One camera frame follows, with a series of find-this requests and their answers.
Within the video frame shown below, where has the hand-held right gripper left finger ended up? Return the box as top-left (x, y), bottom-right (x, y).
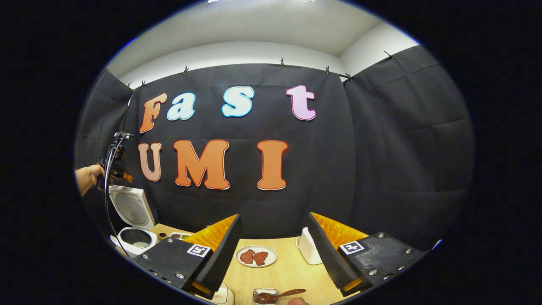
top-left (133, 213), bottom-right (243, 299)

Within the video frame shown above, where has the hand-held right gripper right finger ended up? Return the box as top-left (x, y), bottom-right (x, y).
top-left (307, 212), bottom-right (426, 297)

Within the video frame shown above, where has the white rice cooker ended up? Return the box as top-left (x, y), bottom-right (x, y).
top-left (109, 185), bottom-right (159, 258)

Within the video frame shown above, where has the brown wooden spoon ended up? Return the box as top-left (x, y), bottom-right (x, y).
top-left (256, 289), bottom-right (307, 304)

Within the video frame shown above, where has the white toaster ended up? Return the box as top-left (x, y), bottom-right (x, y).
top-left (296, 227), bottom-right (323, 265)

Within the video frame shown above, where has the clear glass dish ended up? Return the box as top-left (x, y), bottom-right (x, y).
top-left (207, 283), bottom-right (234, 305)

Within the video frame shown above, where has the white oval plate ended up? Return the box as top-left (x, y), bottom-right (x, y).
top-left (235, 245), bottom-right (277, 268)

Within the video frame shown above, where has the row of black cloth clips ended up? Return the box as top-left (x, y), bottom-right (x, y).
top-left (127, 50), bottom-right (394, 89)

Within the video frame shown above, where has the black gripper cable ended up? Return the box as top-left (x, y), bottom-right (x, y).
top-left (103, 136), bottom-right (130, 257)

